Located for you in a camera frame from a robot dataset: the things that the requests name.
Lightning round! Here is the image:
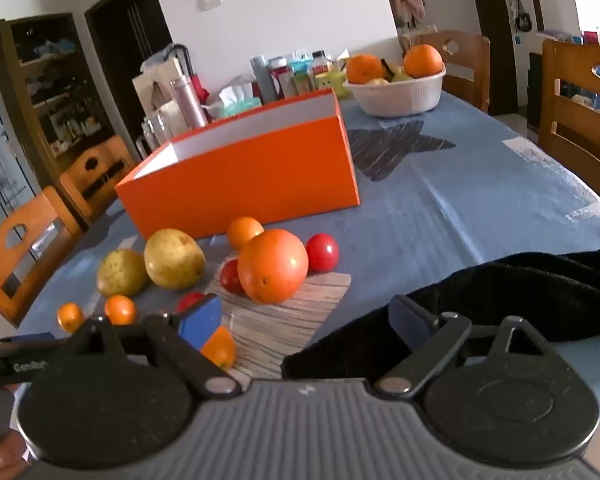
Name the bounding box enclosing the wooden chair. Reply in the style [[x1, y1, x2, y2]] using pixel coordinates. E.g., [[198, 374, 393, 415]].
[[537, 39, 600, 196], [402, 30, 491, 113], [60, 135, 137, 226], [0, 186, 83, 328]]

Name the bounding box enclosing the tissue box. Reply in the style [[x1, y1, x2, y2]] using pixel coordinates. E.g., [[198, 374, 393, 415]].
[[207, 85, 263, 121]]

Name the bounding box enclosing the large orange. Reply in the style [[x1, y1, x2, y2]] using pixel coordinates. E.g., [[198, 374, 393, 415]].
[[237, 228, 309, 304]]

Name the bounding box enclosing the orange in bowl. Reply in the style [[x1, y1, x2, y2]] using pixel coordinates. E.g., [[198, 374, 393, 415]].
[[346, 55, 385, 85], [403, 44, 444, 79]]

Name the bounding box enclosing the orange cardboard box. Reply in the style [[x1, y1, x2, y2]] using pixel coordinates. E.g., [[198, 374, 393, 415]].
[[115, 88, 361, 241]]

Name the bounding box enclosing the glass mug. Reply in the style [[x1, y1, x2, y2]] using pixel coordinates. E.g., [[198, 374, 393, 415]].
[[140, 116, 161, 155]]

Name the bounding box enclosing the red tomato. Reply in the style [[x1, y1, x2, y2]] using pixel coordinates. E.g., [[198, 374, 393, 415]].
[[175, 291, 206, 313], [219, 258, 246, 295], [306, 233, 340, 274]]

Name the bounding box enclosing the dark wooden cabinet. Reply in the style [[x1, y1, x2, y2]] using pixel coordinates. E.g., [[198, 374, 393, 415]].
[[0, 14, 120, 173]]

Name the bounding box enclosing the person's left hand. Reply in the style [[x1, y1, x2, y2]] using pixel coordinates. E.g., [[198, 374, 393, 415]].
[[0, 429, 31, 473]]

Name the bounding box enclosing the glass jar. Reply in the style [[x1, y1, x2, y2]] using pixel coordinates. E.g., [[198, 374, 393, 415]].
[[152, 112, 176, 145]]

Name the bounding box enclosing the grey bottle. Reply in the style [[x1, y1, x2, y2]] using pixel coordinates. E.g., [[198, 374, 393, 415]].
[[250, 55, 278, 103]]

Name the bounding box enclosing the pink thermos bottle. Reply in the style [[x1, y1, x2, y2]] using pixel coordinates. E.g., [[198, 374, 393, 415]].
[[170, 76, 208, 131]]

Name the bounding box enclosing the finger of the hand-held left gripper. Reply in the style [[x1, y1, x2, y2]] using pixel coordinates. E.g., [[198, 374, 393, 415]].
[[0, 332, 75, 392]]

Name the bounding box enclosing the small yellow pear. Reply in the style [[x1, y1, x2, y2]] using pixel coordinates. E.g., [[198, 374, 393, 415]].
[[96, 248, 148, 297]]

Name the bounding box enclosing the large yellow pear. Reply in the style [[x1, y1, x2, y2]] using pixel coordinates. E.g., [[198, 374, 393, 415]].
[[144, 228, 207, 290]]

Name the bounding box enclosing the green container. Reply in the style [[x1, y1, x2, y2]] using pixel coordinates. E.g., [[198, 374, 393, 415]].
[[315, 70, 349, 93]]

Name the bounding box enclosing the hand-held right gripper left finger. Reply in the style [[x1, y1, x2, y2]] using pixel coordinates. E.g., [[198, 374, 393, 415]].
[[72, 294, 242, 398]]

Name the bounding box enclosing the beige paper bag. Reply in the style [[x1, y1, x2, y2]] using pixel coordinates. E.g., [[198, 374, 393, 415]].
[[132, 57, 191, 117]]

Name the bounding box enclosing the teal box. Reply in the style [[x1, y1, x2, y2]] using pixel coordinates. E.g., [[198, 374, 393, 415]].
[[287, 57, 315, 96]]

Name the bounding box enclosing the blue printed tablecloth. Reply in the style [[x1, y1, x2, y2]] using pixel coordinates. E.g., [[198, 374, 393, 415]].
[[17, 87, 600, 411]]

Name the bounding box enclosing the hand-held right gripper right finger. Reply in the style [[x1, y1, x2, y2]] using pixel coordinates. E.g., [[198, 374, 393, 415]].
[[374, 294, 551, 397]]

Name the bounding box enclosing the small orange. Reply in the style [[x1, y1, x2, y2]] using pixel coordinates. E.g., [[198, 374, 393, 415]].
[[56, 303, 85, 334], [200, 326, 237, 371], [226, 216, 265, 251], [104, 295, 137, 326]]

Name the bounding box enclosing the white fruit bowl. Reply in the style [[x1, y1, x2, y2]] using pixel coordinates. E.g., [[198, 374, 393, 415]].
[[346, 65, 447, 118]]

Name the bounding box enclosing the black cloth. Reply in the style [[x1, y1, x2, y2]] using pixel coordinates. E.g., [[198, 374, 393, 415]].
[[282, 247, 600, 381]]

